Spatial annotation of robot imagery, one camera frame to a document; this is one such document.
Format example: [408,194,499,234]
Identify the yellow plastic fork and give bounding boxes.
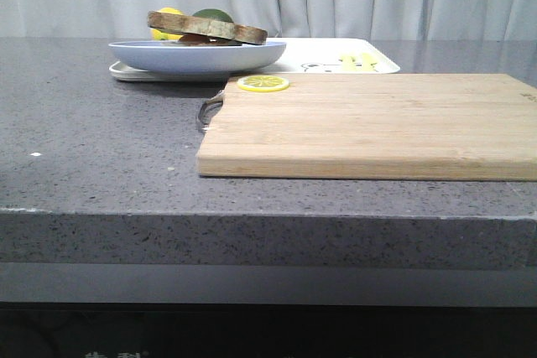
[339,54,358,72]

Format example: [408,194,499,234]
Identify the light blue round plate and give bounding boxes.
[109,40,286,75]

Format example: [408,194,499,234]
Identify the fried egg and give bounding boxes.
[177,34,242,46]

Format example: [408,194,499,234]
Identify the bread slice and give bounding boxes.
[159,40,183,47]
[146,10,269,46]

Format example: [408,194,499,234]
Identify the lemon slice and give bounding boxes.
[237,75,290,92]

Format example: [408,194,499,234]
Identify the green lime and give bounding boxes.
[192,8,234,23]

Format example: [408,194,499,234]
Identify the wooden cutting board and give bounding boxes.
[196,74,536,181]

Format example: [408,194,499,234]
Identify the rear yellow lemon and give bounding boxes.
[147,7,184,41]

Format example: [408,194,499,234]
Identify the yellow plastic knife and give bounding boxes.
[361,52,378,72]

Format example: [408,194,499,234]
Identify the white bear tray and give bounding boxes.
[109,38,400,82]

